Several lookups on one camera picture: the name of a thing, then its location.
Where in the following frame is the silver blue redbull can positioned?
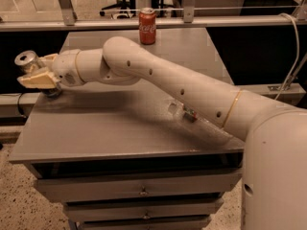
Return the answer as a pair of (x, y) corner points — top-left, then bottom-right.
(14, 50), (61, 98)

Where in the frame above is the black cable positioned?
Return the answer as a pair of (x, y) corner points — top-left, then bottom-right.
(16, 93), (27, 118)

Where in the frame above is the clear plastic water bottle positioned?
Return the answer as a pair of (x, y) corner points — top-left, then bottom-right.
(168, 102), (218, 131)

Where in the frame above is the grey drawer cabinet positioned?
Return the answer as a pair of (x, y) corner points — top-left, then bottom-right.
(8, 27), (246, 230)

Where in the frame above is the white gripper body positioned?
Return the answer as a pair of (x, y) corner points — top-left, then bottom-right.
(52, 49), (82, 87)

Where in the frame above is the red coca-cola can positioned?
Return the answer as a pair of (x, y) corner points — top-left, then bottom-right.
(139, 8), (156, 45)

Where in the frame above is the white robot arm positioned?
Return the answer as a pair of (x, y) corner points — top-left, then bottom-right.
(19, 36), (307, 230)

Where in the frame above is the metal window railing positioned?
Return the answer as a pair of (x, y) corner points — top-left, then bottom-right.
(0, 0), (307, 34)

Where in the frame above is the white cable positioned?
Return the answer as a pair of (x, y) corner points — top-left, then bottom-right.
(273, 12), (301, 102)

